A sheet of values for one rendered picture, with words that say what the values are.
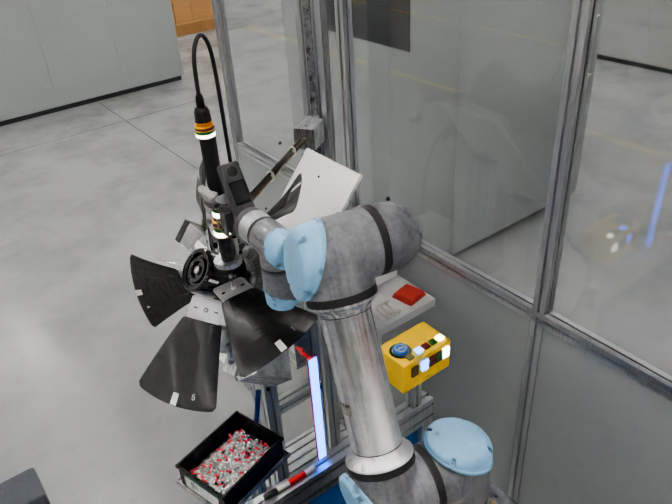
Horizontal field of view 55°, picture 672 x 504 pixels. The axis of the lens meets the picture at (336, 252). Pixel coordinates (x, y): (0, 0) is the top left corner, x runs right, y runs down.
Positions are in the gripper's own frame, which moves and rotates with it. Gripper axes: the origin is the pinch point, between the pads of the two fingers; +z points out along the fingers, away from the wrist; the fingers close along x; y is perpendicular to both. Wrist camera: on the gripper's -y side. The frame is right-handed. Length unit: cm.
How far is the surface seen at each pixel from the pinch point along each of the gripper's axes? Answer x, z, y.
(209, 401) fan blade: -15, -11, 54
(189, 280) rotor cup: -7.5, 7.3, 28.9
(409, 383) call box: 25, -44, 46
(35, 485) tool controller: -57, -41, 23
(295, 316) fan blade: 6.5, -22.9, 29.0
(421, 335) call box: 34, -37, 40
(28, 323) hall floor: -40, 199, 151
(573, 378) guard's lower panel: 72, -58, 62
